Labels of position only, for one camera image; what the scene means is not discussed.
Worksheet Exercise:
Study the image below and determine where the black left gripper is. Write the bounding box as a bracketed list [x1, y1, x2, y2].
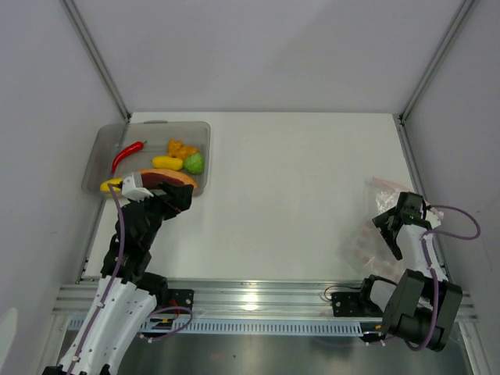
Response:
[129, 180, 193, 248]

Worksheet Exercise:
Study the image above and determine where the clear pink zip top bag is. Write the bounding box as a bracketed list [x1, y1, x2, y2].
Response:
[341, 177, 409, 281]

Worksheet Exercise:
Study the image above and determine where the yellow lemon toy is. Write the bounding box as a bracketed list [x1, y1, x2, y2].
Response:
[100, 177, 123, 192]
[152, 155, 184, 171]

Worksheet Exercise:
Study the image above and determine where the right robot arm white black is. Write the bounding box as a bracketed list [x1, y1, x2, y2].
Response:
[356, 192, 463, 352]

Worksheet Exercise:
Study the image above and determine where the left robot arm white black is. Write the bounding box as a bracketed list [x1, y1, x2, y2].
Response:
[43, 176, 195, 374]

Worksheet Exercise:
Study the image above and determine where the red grapefruit wedge toy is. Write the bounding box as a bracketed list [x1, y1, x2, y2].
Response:
[127, 169, 198, 190]

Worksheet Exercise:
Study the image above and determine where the orange ginger root toy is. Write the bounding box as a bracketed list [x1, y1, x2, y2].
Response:
[167, 138, 198, 160]

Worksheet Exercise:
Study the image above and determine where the red chili pepper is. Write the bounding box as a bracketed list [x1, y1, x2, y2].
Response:
[111, 141, 146, 174]

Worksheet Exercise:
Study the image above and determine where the grey translucent plastic tray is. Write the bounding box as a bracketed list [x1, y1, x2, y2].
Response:
[81, 120, 211, 195]

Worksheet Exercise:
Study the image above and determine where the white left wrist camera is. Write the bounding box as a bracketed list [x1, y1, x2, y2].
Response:
[121, 172, 154, 202]

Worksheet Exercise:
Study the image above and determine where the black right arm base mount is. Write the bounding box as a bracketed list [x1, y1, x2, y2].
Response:
[330, 291, 383, 318]

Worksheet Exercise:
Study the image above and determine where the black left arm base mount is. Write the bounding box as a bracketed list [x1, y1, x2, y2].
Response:
[166, 289, 195, 316]

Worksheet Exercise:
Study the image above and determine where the grey slotted cable duct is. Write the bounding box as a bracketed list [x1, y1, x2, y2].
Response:
[67, 317, 364, 337]

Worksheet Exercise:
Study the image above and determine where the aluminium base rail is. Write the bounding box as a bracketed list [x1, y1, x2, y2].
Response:
[52, 278, 478, 323]

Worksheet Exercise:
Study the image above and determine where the right aluminium frame post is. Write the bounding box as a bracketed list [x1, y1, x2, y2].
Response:
[398, 0, 479, 125]

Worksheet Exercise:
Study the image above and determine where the aluminium frame post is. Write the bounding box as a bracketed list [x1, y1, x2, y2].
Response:
[398, 0, 479, 125]
[59, 0, 131, 123]

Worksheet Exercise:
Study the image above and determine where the left aluminium frame post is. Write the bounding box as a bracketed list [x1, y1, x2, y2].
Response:
[59, 0, 131, 123]

